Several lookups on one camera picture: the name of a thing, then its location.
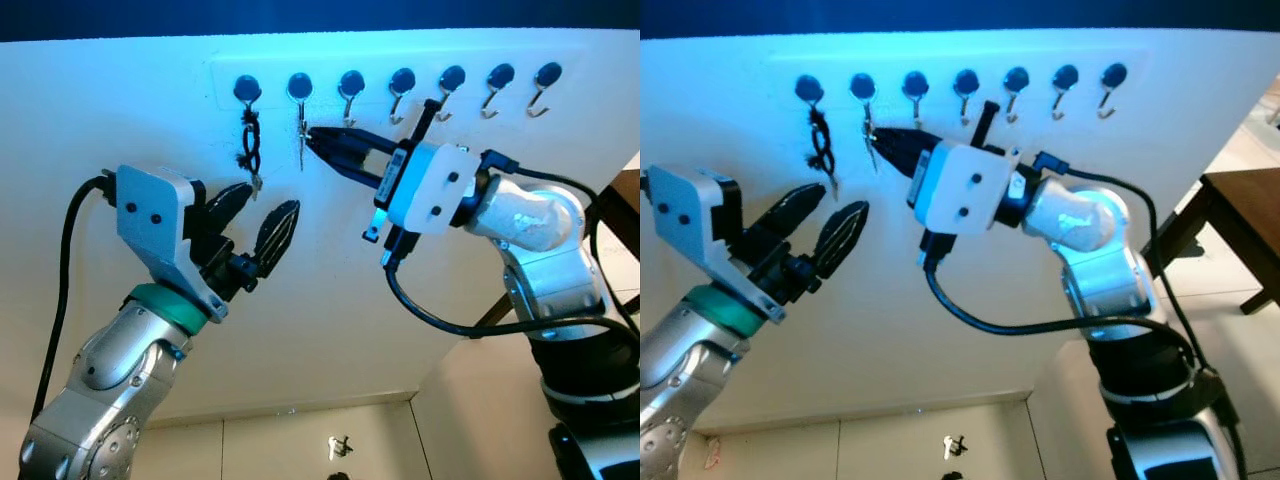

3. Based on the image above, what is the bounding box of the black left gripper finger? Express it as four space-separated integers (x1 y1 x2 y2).
205 182 254 237
815 200 869 283
760 182 828 243
252 199 301 281

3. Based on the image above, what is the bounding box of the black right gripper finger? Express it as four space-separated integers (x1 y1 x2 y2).
322 150 393 191
305 126 399 163
885 148 927 185
872 127 941 158

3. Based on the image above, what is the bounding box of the dark brown wooden table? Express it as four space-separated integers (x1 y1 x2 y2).
1155 168 1280 316
470 168 641 341

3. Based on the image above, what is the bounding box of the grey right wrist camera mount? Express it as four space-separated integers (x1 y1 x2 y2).
915 140 1021 236
383 143 473 237

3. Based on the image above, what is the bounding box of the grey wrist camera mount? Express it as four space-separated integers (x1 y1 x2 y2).
915 140 1021 236
115 165 229 324
383 143 473 237
645 165 786 326

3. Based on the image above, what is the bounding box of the white hook rail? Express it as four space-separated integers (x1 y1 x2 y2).
208 50 596 119
770 48 1151 116

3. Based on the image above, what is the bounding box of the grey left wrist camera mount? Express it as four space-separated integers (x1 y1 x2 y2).
115 165 229 324
645 165 786 326

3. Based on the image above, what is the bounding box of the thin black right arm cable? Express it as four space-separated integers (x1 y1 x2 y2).
1035 150 1226 401
480 150 641 341

